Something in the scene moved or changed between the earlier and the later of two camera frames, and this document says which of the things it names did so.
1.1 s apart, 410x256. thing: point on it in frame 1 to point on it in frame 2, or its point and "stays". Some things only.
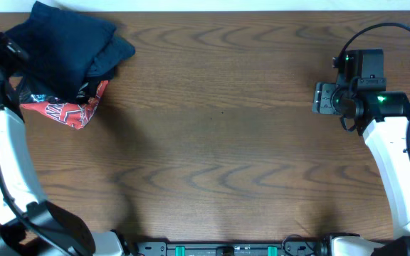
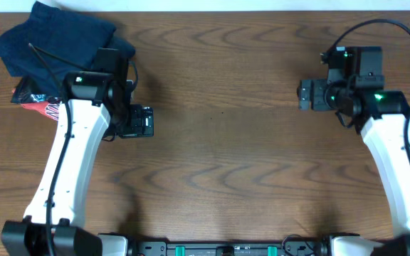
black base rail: (290, 248) stays
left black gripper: (2, 53) to (136, 128)
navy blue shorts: (60, 48) stays
